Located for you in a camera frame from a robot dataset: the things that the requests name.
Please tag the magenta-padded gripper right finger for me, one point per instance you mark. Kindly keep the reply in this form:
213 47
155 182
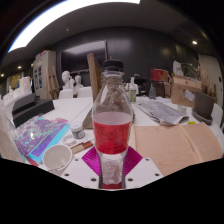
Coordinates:
143 171

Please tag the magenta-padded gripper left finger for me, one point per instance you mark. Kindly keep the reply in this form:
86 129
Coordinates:
81 171

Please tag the clear bottle with red label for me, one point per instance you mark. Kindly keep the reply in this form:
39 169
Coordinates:
112 133

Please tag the white ceramic mug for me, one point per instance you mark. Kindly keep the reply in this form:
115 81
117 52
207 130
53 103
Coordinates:
57 157

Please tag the tan wooden drawing board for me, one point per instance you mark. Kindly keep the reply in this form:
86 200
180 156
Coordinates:
166 146

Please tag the small paint jar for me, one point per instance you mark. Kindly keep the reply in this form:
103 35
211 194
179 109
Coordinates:
78 131

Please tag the purple iridescent painting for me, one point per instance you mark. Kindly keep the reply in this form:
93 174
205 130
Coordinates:
40 136

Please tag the folded newspaper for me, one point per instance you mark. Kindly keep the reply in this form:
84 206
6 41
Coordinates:
160 111

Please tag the small grey cup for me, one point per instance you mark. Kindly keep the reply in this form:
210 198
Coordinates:
181 109

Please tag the large black box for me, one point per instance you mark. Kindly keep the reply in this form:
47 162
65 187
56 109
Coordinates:
35 112

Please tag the green spray bottle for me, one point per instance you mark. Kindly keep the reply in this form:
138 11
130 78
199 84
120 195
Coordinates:
133 93

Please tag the white plastic chair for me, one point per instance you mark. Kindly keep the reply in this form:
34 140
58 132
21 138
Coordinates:
217 115
65 94
85 92

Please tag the small white plaster bust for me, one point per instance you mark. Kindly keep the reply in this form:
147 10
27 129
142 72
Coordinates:
78 86

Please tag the dried plant in grey pot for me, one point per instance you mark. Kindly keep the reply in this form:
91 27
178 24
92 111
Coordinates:
203 106

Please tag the small black box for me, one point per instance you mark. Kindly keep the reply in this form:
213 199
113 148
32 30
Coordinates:
24 104

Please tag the tall wooden easel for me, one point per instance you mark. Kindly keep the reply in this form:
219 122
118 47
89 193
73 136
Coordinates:
53 83

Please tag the large white plaster bust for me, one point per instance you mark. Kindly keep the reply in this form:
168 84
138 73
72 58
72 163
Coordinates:
66 80

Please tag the brown carved wooden sculpture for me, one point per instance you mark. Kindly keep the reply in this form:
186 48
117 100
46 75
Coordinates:
94 76

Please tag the red box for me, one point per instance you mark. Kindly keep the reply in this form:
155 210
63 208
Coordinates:
158 75

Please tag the white plaster models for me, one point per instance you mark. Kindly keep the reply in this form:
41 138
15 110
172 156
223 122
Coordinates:
20 88

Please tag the white cabinet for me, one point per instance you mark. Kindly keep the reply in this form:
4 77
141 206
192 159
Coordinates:
41 71

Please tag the white plaster statue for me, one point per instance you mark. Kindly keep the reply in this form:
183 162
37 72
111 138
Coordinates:
177 68

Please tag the long ceiling light strip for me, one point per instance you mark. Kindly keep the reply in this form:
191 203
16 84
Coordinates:
50 16

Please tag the white canvas on wooden frame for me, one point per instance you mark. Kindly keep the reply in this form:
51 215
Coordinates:
8 140

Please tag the dark wall screen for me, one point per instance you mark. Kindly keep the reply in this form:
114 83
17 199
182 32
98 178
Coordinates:
83 56

